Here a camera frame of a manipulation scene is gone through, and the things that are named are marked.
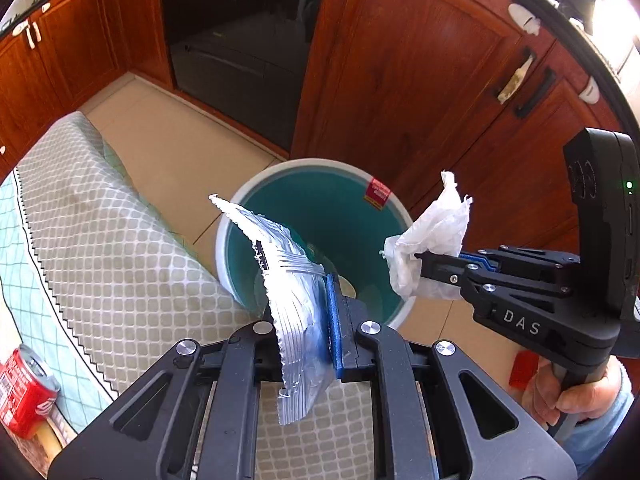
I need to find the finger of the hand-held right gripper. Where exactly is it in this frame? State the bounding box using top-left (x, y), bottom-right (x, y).
top-left (414, 251), bottom-right (495, 302)
top-left (460, 246), bottom-right (582, 294)

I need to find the white and teal trash bin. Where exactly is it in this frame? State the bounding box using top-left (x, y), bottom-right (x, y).
top-left (215, 157), bottom-right (416, 328)

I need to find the white tissue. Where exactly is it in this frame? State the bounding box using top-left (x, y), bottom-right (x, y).
top-left (378, 170), bottom-right (473, 301)

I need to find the black built-in oven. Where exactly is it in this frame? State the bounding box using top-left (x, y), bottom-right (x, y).
top-left (159, 0), bottom-right (332, 155)

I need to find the person's right hand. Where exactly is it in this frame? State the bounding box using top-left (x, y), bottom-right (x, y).
top-left (525, 355), bottom-right (627, 429)

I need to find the wooden kitchen cabinet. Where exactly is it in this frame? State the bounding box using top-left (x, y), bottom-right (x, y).
top-left (292, 0), bottom-right (636, 243)
top-left (0, 0), bottom-right (175, 181)

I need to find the red wrapper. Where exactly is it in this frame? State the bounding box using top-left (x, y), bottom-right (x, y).
top-left (507, 350), bottom-right (542, 391)

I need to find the person's right forearm blue sleeve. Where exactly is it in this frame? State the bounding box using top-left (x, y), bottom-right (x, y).
top-left (560, 365), bottom-right (637, 476)

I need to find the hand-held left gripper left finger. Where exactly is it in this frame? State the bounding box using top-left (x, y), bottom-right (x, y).
top-left (47, 320), bottom-right (282, 480)

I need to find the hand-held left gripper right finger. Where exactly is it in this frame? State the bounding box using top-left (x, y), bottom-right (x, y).
top-left (323, 274), bottom-right (576, 480)

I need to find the white child lock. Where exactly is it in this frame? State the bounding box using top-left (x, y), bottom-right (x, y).
top-left (579, 76), bottom-right (601, 106)
top-left (507, 2), bottom-right (543, 36)

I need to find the dark kettle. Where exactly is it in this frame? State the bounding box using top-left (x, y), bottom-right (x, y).
top-left (550, 0), bottom-right (607, 36)

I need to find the red soda can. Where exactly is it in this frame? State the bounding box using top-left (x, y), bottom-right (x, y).
top-left (0, 344), bottom-right (61, 438)

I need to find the silver foil packet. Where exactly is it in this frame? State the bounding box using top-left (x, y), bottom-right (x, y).
top-left (209, 192), bottom-right (335, 427)

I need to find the tape-wrapped black cabinet handle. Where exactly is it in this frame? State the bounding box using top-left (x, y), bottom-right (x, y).
top-left (496, 46), bottom-right (537, 105)

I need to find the grey lattice table runner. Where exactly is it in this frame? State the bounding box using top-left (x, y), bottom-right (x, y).
top-left (14, 111), bottom-right (396, 480)

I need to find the row of white cabinet latches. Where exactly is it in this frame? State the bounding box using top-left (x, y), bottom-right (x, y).
top-left (11, 2), bottom-right (53, 36)

